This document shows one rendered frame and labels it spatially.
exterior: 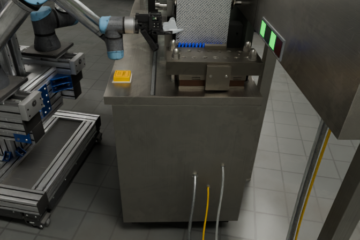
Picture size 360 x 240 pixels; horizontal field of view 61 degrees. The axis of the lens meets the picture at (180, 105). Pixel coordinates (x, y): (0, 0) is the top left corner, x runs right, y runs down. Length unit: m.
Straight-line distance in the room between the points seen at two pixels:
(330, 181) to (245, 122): 1.17
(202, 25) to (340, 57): 0.80
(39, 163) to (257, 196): 1.39
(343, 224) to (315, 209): 1.08
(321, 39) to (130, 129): 0.86
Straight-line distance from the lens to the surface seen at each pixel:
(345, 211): 1.08
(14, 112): 1.66
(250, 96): 1.32
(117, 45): 1.43
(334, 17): 0.78
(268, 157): 2.44
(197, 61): 1.27
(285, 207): 2.13
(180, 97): 1.27
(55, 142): 2.24
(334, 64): 0.76
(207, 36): 1.44
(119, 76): 1.38
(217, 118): 1.34
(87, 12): 1.51
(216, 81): 1.29
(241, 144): 1.46
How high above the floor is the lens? 1.55
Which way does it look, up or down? 32 degrees down
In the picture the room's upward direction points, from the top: 2 degrees clockwise
